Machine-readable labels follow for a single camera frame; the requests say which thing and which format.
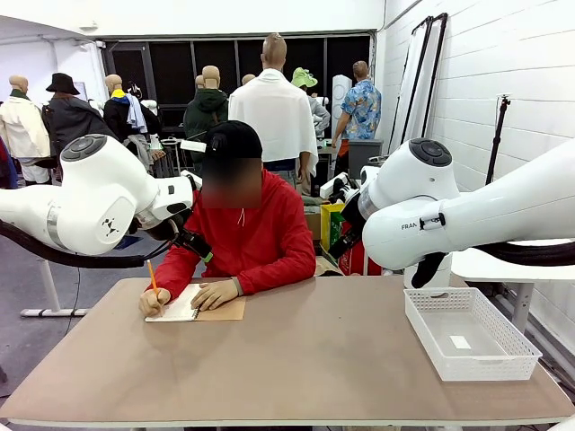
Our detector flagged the black right arm cable sleeve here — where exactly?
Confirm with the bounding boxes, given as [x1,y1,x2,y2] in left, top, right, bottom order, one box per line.
[411,240,575,289]

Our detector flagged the gray bin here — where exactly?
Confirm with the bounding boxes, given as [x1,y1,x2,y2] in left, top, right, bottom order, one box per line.
[348,138,385,180]

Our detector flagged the cardboard box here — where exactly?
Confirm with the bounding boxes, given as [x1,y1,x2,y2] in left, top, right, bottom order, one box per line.
[304,210,323,242]

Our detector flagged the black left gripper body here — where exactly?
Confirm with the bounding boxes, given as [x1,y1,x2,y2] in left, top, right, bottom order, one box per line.
[174,229,207,257]

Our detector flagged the mannequin in cream coat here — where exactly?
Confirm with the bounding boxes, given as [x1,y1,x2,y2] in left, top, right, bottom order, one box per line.
[0,75,51,186]

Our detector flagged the black tripod stand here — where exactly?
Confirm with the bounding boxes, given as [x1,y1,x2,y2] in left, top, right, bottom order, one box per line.
[485,92,513,186]

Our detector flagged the white tower appliance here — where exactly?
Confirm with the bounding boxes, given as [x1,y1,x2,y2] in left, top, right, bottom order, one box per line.
[332,74,353,121]

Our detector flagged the mannequin with black hat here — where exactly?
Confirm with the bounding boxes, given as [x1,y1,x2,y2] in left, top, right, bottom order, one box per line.
[41,72,119,158]

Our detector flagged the mannequin draped in white cloth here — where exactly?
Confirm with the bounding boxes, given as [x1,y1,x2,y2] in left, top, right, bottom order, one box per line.
[227,32,320,189]

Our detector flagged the person's right forearm red sleeve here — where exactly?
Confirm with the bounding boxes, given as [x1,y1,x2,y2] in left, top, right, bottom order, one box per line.
[146,244,199,300]

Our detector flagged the person's head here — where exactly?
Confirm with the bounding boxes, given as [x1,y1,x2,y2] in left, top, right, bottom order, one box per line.
[200,156,264,210]

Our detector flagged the mannequin in dark green hoodie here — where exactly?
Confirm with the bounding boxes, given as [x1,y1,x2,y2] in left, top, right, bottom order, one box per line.
[182,66,231,176]

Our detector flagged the white plastic basket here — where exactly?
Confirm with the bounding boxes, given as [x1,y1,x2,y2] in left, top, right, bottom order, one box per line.
[402,286,544,383]

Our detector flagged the mannequin with green hat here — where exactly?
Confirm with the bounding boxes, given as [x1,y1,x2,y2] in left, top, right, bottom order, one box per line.
[290,66,332,138]

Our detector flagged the black left arm cable sleeve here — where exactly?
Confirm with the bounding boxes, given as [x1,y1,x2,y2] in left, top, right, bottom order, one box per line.
[0,219,147,270]

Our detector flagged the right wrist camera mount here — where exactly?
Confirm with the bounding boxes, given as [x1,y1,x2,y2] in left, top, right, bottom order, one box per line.
[319,172,360,201]

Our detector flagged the black arm cable sleeve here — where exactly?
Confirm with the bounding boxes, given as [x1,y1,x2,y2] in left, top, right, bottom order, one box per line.
[0,219,147,270]
[411,240,575,289]

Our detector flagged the yellow-green paper bag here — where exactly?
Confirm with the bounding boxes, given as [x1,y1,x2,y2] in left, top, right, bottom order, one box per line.
[320,202,347,266]

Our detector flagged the person's left forearm red sleeve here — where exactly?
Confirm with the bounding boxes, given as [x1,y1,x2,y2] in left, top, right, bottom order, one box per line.
[231,258,317,297]

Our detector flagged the dark glass window wall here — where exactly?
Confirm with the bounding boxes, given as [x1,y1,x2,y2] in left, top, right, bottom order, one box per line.
[101,33,376,131]

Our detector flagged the folded black-framed white screens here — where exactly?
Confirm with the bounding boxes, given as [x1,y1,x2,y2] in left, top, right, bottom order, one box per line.
[388,12,449,161]

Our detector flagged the white side table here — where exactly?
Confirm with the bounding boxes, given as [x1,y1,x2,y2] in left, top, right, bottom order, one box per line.
[450,247,575,336]

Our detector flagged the brown spiral notebook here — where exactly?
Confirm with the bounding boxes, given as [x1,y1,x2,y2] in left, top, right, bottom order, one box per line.
[144,283,247,323]

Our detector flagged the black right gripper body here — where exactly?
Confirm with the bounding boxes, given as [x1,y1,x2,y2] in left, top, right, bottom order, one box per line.
[334,219,363,252]

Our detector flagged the person's right hand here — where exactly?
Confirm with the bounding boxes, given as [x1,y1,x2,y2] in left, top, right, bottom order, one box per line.
[137,286,173,318]

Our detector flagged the red jacket torso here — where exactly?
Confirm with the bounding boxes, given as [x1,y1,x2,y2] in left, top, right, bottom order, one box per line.
[177,169,317,279]

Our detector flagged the mannequin in floral shirt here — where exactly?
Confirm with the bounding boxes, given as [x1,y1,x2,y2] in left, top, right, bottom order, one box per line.
[331,60,383,180]

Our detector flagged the white table frame foot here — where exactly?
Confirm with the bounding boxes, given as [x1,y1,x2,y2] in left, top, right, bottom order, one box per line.
[20,258,91,319]

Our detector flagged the red shopping bag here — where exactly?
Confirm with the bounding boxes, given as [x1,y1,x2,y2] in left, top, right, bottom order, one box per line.
[338,240,383,277]

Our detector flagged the yellow pencil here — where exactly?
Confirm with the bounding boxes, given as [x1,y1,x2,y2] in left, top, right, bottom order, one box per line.
[146,259,164,315]

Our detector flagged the mannequin black jacket yellow collar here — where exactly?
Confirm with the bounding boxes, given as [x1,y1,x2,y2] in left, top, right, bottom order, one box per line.
[102,74,162,174]

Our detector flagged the person's left hand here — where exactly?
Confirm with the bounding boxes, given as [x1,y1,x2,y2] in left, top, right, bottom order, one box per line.
[190,278,239,312]

